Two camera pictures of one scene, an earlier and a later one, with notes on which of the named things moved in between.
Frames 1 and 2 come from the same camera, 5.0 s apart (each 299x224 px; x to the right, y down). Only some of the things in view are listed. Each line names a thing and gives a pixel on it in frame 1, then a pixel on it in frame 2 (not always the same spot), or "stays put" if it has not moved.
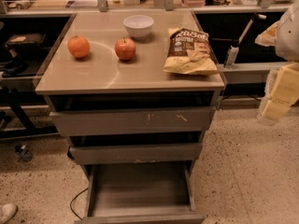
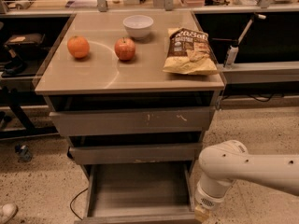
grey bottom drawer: x=161 y=192 stays put
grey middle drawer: x=135 y=153 stays put
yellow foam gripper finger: x=285 y=91 → x=201 y=214
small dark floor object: x=23 y=152 stays put
